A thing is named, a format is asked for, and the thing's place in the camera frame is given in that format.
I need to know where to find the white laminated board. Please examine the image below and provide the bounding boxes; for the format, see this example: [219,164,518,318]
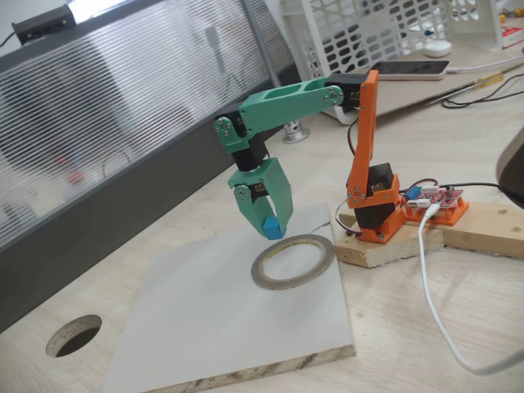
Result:
[100,202,356,393]

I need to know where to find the grey ring of tape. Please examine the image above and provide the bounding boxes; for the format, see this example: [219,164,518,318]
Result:
[251,233,336,291]

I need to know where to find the white earbuds case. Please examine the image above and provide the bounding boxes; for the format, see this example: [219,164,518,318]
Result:
[423,39,454,58]

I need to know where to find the orange circuit board mount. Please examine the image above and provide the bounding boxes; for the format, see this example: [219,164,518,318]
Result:
[403,196,470,228]

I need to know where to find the ribbed glass desk partition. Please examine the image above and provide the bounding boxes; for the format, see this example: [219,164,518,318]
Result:
[0,0,302,333]

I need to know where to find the white USB cable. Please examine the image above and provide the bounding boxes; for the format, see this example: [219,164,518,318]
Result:
[417,203,524,377]

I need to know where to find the yellow handled screwdriver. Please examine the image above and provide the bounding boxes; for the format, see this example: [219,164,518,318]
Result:
[472,71,505,89]

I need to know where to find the blue cube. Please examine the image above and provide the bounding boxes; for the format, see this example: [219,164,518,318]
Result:
[261,216,284,241]

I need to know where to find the long wooden plank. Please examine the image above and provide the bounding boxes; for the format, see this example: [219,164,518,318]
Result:
[441,199,524,260]

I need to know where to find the white perforated plastic basket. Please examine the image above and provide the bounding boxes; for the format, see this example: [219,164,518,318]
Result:
[280,0,504,84]

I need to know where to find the silver metal flange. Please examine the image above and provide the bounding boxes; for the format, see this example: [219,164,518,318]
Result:
[282,120,311,145]

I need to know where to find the black box device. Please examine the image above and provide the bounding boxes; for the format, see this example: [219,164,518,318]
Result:
[11,4,75,45]

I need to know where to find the pale pink charging cable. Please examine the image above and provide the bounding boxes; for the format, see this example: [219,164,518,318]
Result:
[445,55,524,75]

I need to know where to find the thin black cable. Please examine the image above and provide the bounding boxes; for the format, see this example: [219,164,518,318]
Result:
[440,73,524,110]

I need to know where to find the white smartphone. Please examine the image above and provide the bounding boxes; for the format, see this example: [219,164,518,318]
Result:
[368,60,451,82]

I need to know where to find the red and white book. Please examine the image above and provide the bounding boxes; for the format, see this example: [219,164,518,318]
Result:
[501,24,524,50]

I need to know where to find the pale wooden base block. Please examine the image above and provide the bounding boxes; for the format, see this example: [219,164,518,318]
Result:
[333,210,446,269]

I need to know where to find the red controller circuit board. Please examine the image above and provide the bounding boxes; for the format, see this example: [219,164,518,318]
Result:
[399,179,466,210]

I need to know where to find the grey rounded object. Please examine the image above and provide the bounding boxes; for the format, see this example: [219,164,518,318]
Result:
[495,126,524,208]

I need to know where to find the black power cable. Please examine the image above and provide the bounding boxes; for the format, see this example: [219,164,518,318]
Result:
[440,181,524,202]

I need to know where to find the red white black servo wires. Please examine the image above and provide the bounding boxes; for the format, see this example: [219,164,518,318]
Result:
[334,117,365,238]

